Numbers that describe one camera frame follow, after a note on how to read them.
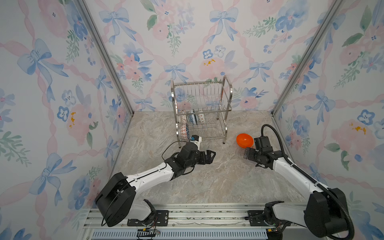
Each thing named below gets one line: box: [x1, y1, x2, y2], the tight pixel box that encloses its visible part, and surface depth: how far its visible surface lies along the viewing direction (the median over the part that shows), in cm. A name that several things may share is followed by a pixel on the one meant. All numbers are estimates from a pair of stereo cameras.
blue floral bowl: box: [188, 114, 197, 125], surface depth 102 cm
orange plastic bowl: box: [236, 133, 254, 149], surface depth 101 cm
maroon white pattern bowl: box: [181, 115, 187, 125], surface depth 102 cm
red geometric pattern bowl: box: [180, 124, 188, 141], surface depth 94 cm
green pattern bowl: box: [198, 113, 206, 124], surface depth 102 cm
